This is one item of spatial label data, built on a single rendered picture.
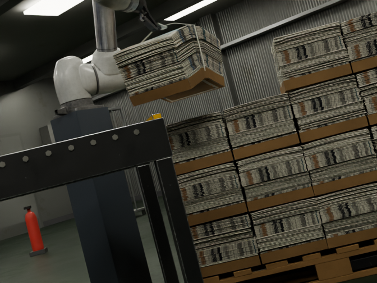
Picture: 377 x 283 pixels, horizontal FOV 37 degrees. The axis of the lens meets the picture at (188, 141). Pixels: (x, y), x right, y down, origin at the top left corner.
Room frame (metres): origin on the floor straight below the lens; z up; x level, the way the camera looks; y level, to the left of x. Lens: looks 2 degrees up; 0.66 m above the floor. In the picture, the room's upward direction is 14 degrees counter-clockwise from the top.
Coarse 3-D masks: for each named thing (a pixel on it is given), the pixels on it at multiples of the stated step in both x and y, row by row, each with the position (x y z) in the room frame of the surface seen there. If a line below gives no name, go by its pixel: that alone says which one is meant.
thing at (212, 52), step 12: (204, 36) 2.38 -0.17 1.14; (204, 48) 2.36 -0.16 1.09; (216, 48) 2.46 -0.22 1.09; (204, 60) 2.35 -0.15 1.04; (216, 60) 2.44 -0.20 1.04; (216, 72) 2.42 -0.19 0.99; (204, 84) 2.39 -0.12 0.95; (216, 84) 2.41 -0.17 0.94; (168, 96) 2.49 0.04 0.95; (180, 96) 2.50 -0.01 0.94; (192, 96) 2.54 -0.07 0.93
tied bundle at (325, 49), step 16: (304, 32) 2.41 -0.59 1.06; (320, 32) 2.40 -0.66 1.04; (336, 32) 2.39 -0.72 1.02; (288, 48) 2.41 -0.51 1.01; (304, 48) 2.41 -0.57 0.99; (320, 48) 2.40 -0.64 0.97; (336, 48) 2.39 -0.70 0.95; (288, 64) 2.41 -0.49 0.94; (304, 64) 2.41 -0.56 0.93; (320, 64) 2.40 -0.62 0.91; (336, 64) 2.39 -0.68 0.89
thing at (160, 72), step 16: (176, 32) 2.18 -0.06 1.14; (128, 48) 2.26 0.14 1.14; (144, 48) 2.21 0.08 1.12; (160, 48) 2.18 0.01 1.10; (176, 48) 2.16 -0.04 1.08; (192, 48) 2.27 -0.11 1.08; (128, 64) 2.27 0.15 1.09; (144, 64) 2.24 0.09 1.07; (160, 64) 2.21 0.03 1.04; (176, 64) 2.19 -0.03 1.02; (192, 64) 2.25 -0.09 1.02; (128, 80) 2.30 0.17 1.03; (144, 80) 2.28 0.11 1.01; (160, 80) 2.24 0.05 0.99; (176, 80) 2.21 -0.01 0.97
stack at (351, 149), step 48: (288, 96) 2.49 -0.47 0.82; (336, 96) 2.40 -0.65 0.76; (192, 144) 2.47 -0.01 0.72; (240, 144) 2.47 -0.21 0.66; (336, 144) 2.40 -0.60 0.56; (192, 192) 2.48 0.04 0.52; (240, 192) 2.46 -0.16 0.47; (336, 192) 2.41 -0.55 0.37; (240, 240) 2.47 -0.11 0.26; (288, 240) 2.44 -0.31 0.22
